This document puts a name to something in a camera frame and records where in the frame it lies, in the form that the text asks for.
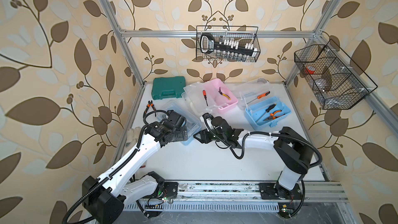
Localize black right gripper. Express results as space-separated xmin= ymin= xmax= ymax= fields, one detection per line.
xmin=193 ymin=127 xmax=226 ymax=143

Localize blue clear-lid toolbox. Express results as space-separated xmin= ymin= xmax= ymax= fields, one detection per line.
xmin=161 ymin=100 xmax=202 ymax=146

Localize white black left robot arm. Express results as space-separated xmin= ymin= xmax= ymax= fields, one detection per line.
xmin=62 ymin=110 xmax=188 ymax=224

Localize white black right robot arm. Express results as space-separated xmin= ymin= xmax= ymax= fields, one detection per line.
xmin=193 ymin=113 xmax=323 ymax=191

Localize orange black cutting pliers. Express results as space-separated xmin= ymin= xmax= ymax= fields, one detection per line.
xmin=145 ymin=101 xmax=156 ymax=113

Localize pink open toolbox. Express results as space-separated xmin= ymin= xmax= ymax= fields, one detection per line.
xmin=182 ymin=78 xmax=238 ymax=117

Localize small red screwdriver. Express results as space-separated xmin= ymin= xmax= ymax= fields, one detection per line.
xmin=202 ymin=90 xmax=208 ymax=106

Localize beige work glove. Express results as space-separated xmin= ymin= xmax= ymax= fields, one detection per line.
xmin=123 ymin=127 xmax=142 ymax=155

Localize green plastic tool case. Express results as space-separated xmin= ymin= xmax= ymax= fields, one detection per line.
xmin=151 ymin=76 xmax=186 ymax=100

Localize light blue open toolbox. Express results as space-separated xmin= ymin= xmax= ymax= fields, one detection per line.
xmin=232 ymin=78 xmax=291 ymax=131

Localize black yellow long screwdriver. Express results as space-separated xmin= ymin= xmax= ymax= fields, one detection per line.
xmin=256 ymin=104 xmax=276 ymax=122

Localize orange black needle-nose pliers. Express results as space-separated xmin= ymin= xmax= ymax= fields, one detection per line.
xmin=263 ymin=110 xmax=285 ymax=122

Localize black socket wrench set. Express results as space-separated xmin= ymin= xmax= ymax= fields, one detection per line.
xmin=199 ymin=33 xmax=259 ymax=57

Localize red tape roll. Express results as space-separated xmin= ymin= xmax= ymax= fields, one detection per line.
xmin=304 ymin=65 xmax=317 ymax=75

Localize yellow handled pliers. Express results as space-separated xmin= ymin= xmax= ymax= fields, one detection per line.
xmin=219 ymin=87 xmax=231 ymax=100

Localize orange handled flat screwdriver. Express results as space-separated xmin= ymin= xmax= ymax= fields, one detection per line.
xmin=248 ymin=91 xmax=270 ymax=104

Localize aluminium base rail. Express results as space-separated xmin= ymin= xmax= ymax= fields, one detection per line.
xmin=125 ymin=180 xmax=348 ymax=213

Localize black wire basket centre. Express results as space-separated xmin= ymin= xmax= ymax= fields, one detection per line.
xmin=196 ymin=25 xmax=261 ymax=63

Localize black wire basket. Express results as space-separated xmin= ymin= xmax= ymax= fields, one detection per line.
xmin=196 ymin=25 xmax=261 ymax=63
xmin=294 ymin=39 xmax=378 ymax=110

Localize black wire basket right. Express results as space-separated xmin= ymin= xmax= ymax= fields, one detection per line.
xmin=294 ymin=39 xmax=378 ymax=110

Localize aluminium frame post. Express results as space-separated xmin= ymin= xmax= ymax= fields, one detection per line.
xmin=99 ymin=0 xmax=145 ymax=88

